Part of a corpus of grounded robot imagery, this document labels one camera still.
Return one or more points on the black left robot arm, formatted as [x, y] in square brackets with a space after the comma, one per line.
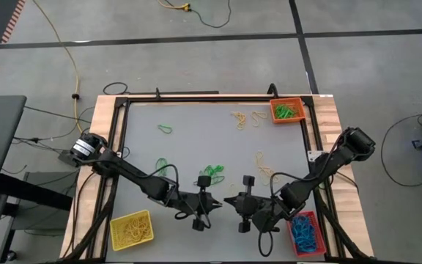
[130, 170]

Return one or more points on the yellow plastic basket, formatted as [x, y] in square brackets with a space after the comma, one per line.
[117, 234]

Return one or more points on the orange plastic basket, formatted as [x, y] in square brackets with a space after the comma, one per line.
[300, 102]

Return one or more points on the grey table mat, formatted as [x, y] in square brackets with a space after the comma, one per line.
[196, 146]

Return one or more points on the black metal bar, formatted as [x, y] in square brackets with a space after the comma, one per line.
[181, 92]

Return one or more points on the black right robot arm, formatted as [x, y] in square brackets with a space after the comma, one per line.
[328, 161]

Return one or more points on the blue rubber band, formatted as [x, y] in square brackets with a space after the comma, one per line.
[308, 240]
[311, 223]
[306, 246]
[299, 221]
[296, 236]
[300, 232]

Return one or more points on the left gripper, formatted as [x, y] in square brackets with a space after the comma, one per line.
[192, 203]

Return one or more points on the black clamp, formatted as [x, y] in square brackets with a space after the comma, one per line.
[272, 89]

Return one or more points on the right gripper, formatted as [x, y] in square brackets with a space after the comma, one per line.
[258, 209]

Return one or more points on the red plastic basket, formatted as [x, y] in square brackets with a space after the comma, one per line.
[322, 251]

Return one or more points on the black desk leg frame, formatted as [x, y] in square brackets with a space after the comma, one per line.
[31, 192]

